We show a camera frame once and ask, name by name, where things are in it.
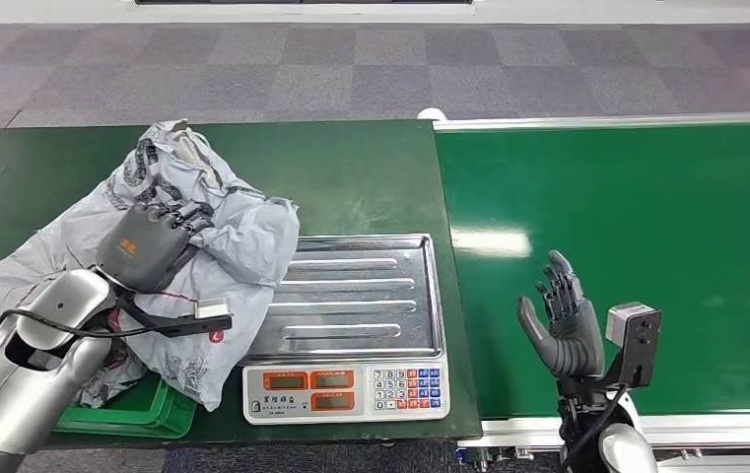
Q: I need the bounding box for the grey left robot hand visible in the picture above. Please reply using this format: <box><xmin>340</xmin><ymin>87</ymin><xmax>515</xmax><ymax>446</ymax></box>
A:
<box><xmin>95</xmin><ymin>200</ymin><xmax>217</xmax><ymax>295</ymax></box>

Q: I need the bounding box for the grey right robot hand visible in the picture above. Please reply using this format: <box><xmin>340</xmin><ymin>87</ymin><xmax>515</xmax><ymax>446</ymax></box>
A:
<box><xmin>516</xmin><ymin>249</ymin><xmax>607</xmax><ymax>380</ymax></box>

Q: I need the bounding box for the grey package with black print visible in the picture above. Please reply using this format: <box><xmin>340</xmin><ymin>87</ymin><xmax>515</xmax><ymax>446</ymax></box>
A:
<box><xmin>97</xmin><ymin>119</ymin><xmax>302</xmax><ymax>413</ymax></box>

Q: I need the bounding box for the green plastic basket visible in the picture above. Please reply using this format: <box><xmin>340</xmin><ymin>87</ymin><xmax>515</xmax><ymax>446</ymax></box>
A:
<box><xmin>54</xmin><ymin>374</ymin><xmax>198</xmax><ymax>439</ymax></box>

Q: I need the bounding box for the green belt conveyor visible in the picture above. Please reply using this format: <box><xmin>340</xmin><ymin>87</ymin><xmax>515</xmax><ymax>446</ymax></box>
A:
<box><xmin>435</xmin><ymin>111</ymin><xmax>750</xmax><ymax>473</ymax></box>

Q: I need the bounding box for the electronic scale with steel tray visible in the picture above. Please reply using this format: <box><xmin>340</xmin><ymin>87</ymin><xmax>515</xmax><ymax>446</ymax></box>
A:
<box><xmin>241</xmin><ymin>234</ymin><xmax>452</xmax><ymax>426</ymax></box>

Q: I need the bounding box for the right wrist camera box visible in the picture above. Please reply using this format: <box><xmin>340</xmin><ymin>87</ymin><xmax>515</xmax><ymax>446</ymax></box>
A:
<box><xmin>604</xmin><ymin>301</ymin><xmax>663</xmax><ymax>389</ymax></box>

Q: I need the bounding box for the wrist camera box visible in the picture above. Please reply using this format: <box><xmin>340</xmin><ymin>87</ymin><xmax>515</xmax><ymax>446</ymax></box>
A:
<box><xmin>114</xmin><ymin>287</ymin><xmax>235</xmax><ymax>341</ymax></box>
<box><xmin>604</xmin><ymin>301</ymin><xmax>663</xmax><ymax>389</ymax></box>

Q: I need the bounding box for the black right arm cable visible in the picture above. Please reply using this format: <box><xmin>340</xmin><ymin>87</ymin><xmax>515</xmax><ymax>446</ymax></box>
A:
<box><xmin>560</xmin><ymin>383</ymin><xmax>631</xmax><ymax>473</ymax></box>

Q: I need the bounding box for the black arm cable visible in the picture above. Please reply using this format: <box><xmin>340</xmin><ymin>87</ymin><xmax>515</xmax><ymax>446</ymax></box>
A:
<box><xmin>0</xmin><ymin>307</ymin><xmax>173</xmax><ymax>341</ymax></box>
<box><xmin>560</xmin><ymin>383</ymin><xmax>631</xmax><ymax>473</ymax></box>

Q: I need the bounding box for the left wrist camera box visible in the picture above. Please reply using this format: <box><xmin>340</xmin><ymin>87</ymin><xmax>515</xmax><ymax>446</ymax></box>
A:
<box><xmin>114</xmin><ymin>287</ymin><xmax>235</xmax><ymax>341</ymax></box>

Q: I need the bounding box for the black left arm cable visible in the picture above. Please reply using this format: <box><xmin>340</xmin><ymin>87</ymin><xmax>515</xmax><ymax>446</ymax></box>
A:
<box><xmin>0</xmin><ymin>307</ymin><xmax>173</xmax><ymax>341</ymax></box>

